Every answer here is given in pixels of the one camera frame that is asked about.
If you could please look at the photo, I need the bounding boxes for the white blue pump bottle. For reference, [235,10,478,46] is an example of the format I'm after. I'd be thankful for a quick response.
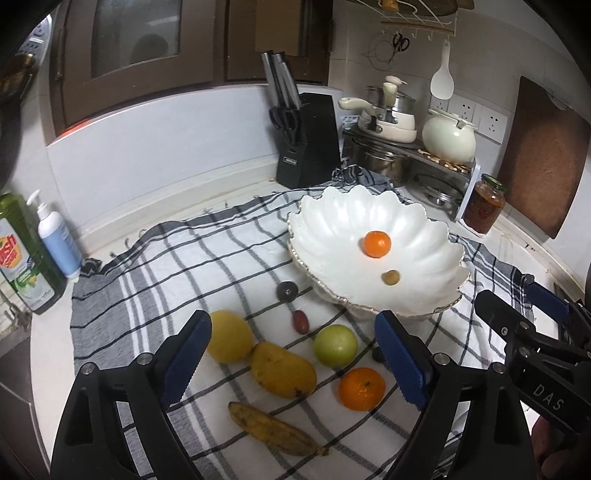
[26,189,84,282]

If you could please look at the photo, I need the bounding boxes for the orange with dark stem spot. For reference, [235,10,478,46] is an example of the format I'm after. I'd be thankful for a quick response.
[338,367,386,411]

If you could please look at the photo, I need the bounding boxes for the black handled kitchen scissors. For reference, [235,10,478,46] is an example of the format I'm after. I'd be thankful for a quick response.
[269,106,305,145]

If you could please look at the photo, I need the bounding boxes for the large steel pot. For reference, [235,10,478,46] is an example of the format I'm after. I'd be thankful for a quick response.
[348,138,411,185]

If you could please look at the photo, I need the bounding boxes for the white wall socket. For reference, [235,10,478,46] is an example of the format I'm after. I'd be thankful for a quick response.
[449,97,481,125]
[478,105,509,143]

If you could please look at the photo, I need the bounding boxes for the glass jar of red sauce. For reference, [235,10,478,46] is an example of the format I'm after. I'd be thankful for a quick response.
[462,174,507,235]

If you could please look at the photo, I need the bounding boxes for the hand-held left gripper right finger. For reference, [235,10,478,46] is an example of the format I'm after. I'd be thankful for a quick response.
[375,310,546,480]

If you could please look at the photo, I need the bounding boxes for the steel pot lid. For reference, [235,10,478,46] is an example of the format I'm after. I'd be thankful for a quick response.
[413,173,467,210]

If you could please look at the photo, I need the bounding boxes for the steel kitchen rack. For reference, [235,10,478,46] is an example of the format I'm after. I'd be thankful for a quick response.
[342,127,481,222]

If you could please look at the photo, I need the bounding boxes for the yellow lemon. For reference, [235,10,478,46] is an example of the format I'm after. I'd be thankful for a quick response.
[204,310,256,364]

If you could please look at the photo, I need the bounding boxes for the grey white checked cloth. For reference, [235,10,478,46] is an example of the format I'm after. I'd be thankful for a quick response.
[69,166,536,480]

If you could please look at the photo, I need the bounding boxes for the black knife block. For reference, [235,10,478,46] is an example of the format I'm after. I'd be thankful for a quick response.
[276,92,341,190]

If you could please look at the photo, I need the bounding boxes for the spotted yellow banana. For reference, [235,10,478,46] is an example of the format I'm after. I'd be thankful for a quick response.
[228,401,329,457]

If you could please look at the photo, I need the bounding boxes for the white rice paddle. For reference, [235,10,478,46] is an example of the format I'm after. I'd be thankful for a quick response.
[430,39,455,100]

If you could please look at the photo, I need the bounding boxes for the cream pan with handle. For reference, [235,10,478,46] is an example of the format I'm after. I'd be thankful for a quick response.
[338,96,419,144]

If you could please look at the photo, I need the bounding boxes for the yellow mango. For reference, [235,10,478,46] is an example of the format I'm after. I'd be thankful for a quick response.
[250,340,318,400]

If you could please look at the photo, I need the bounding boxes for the cream white kettle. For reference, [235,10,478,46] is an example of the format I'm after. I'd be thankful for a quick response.
[421,108,477,164]

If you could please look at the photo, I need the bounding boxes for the person's right hand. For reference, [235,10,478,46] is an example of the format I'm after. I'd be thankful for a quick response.
[530,411,591,480]

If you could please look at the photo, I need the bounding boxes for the small orange mandarin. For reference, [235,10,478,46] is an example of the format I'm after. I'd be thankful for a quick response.
[362,230,393,259]

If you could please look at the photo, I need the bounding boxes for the wooden trivet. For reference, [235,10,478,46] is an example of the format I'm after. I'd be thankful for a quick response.
[416,147,476,172]

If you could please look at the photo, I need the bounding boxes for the steel pot with cream knob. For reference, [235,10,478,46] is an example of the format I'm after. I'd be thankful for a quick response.
[366,75,419,118]

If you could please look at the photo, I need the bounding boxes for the steel handled knife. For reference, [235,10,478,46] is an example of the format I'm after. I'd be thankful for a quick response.
[270,53,294,109]
[279,53,302,110]
[261,52,283,109]

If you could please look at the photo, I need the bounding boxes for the brown wooden cutting board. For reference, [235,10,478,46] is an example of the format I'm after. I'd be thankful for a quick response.
[496,76,591,240]

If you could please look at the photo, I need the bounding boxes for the green apple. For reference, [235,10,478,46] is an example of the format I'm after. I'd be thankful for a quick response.
[313,324,358,368]

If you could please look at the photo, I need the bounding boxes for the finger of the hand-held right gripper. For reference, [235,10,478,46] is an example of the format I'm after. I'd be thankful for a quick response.
[522,276,591,347]
[475,290,555,370]

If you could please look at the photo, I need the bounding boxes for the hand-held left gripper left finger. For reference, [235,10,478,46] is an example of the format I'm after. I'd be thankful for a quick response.
[50,310,213,480]

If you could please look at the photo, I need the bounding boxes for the hanging black scissors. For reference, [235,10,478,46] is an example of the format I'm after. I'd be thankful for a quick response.
[392,32,411,63]

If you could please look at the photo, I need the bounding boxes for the white scalloped bowl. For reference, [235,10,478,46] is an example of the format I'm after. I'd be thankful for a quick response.
[286,185,472,319]

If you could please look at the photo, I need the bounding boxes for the brown wooden window frame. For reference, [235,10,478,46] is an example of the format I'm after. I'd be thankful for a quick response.
[48,0,333,139]

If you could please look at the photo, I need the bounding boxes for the white wall hook rack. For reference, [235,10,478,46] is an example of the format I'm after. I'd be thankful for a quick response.
[381,0,462,40]

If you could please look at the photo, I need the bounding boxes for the green dish soap bottle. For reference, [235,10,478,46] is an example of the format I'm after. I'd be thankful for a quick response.
[0,191,68,315]

